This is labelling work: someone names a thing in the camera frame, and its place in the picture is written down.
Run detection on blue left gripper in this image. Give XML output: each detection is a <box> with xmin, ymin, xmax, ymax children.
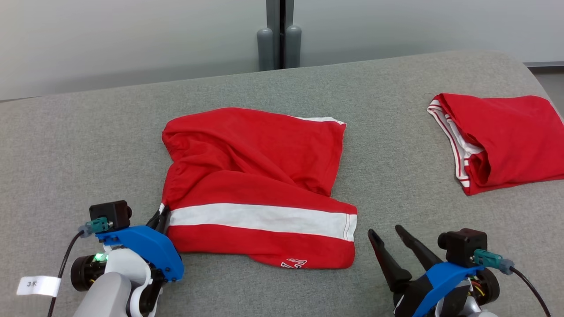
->
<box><xmin>96</xmin><ymin>205</ymin><xmax>185</xmax><ymax>304</ymax></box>

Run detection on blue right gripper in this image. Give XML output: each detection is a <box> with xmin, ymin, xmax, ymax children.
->
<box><xmin>368</xmin><ymin>225</ymin><xmax>485</xmax><ymax>317</ymax></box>

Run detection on red Bulls shorts white band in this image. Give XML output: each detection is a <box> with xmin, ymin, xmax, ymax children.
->
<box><xmin>161</xmin><ymin>107</ymin><xmax>358</xmax><ymax>270</ymax></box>

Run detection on red Bulls jersey white sleeves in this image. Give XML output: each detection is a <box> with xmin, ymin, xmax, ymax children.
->
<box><xmin>427</xmin><ymin>93</ymin><xmax>564</xmax><ymax>196</ymax></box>

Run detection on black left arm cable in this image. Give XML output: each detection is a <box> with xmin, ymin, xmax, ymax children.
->
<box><xmin>46</xmin><ymin>217</ymin><xmax>110</xmax><ymax>317</ymax></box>

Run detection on white left cable label tag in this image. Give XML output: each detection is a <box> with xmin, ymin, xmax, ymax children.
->
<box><xmin>17</xmin><ymin>275</ymin><xmax>61</xmax><ymax>298</ymax></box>

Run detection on grey rounded post foot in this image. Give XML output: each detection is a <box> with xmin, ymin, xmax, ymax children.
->
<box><xmin>257</xmin><ymin>28</ymin><xmax>275</xmax><ymax>71</ymax></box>
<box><xmin>285</xmin><ymin>25</ymin><xmax>302</xmax><ymax>69</ymax></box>

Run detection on grey aluminium partition post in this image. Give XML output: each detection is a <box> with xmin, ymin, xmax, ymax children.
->
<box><xmin>266</xmin><ymin>0</ymin><xmax>295</xmax><ymax>70</ymax></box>

